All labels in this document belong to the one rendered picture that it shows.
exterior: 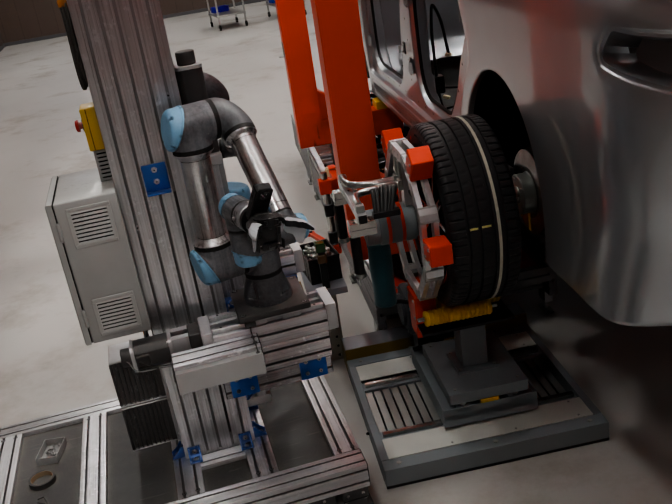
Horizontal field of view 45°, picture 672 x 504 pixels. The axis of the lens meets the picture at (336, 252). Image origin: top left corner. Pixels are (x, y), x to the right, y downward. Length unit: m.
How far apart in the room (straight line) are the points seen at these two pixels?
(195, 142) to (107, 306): 0.63
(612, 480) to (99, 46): 2.15
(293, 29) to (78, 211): 2.87
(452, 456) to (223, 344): 0.95
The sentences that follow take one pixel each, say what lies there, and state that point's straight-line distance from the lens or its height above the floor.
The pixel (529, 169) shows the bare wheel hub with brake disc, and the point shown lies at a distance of 3.05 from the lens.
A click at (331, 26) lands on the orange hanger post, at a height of 1.49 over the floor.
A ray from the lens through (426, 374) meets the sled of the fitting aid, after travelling 3.34.
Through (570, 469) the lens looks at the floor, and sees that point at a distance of 3.07.
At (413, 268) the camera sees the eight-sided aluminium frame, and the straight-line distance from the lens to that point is 3.11.
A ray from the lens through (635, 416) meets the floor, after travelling 3.34.
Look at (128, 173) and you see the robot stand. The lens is 2.55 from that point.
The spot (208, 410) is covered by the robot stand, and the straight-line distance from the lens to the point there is 2.90.
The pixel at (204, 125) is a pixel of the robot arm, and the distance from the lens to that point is 2.32.
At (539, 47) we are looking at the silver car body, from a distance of 2.50.
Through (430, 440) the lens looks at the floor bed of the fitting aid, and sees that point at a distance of 3.10.
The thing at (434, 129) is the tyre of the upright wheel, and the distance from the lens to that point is 2.81.
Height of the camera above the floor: 1.91
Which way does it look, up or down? 23 degrees down
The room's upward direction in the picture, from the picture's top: 9 degrees counter-clockwise
